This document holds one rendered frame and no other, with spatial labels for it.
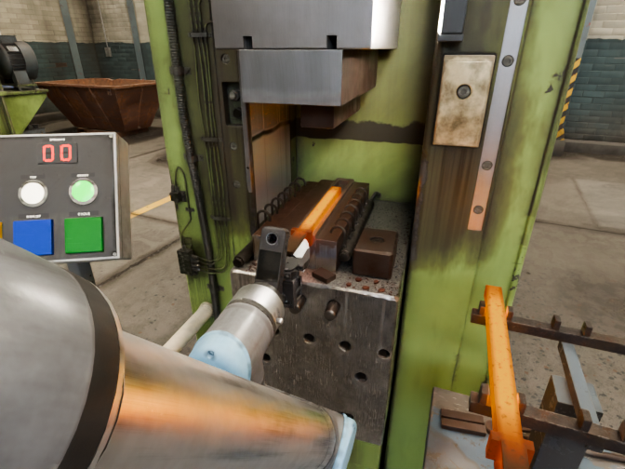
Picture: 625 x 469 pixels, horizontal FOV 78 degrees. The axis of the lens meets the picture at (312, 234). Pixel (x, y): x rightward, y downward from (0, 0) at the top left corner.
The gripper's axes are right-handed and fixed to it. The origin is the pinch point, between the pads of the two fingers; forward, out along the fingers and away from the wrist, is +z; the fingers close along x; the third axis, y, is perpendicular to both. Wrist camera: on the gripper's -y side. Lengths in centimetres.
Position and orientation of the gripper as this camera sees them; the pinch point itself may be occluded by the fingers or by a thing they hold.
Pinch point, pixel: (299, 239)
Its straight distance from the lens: 82.6
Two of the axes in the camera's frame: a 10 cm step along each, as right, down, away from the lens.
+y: 0.1, 8.8, 4.7
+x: 9.6, 1.3, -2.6
